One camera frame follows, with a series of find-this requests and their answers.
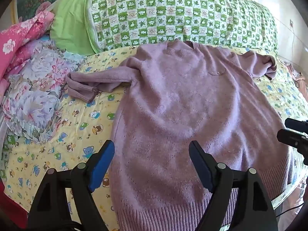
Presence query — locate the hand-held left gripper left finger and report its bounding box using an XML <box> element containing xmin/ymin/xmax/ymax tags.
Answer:
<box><xmin>28</xmin><ymin>140</ymin><xmax>115</xmax><ymax>231</ymax></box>

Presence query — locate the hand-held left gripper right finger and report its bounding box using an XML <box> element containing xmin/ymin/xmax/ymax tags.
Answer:
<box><xmin>188</xmin><ymin>140</ymin><xmax>278</xmax><ymax>231</ymax></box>

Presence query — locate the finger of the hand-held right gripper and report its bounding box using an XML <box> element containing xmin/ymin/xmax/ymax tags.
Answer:
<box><xmin>285</xmin><ymin>118</ymin><xmax>308</xmax><ymax>131</ymax></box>
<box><xmin>277</xmin><ymin>129</ymin><xmax>308</xmax><ymax>165</ymax></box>

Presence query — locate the purple knit sweater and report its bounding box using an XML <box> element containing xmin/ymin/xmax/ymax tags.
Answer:
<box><xmin>66</xmin><ymin>40</ymin><xmax>293</xmax><ymax>231</ymax></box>

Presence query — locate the yellow cartoon bed sheet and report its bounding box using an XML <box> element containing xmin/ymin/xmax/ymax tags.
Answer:
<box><xmin>0</xmin><ymin>46</ymin><xmax>308</xmax><ymax>231</ymax></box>

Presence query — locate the pink striped cloth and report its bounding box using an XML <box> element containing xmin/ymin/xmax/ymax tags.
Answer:
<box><xmin>280</xmin><ymin>60</ymin><xmax>308</xmax><ymax>94</ymax></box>

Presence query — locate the pale floral blanket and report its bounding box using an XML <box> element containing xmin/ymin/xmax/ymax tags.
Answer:
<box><xmin>0</xmin><ymin>38</ymin><xmax>89</xmax><ymax>145</ymax></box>

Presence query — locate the red cloth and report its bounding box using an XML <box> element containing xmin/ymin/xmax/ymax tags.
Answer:
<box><xmin>0</xmin><ymin>180</ymin><xmax>28</xmax><ymax>229</ymax></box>

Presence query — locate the pink floral quilt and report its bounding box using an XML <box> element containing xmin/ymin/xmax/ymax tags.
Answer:
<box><xmin>0</xmin><ymin>11</ymin><xmax>56</xmax><ymax>77</ymax></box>

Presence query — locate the green checkered pillow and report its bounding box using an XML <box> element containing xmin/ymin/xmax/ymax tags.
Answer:
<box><xmin>49</xmin><ymin>0</ymin><xmax>280</xmax><ymax>56</ymax></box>

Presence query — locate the black cable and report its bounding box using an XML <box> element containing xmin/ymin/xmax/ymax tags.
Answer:
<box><xmin>275</xmin><ymin>198</ymin><xmax>307</xmax><ymax>218</ymax></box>

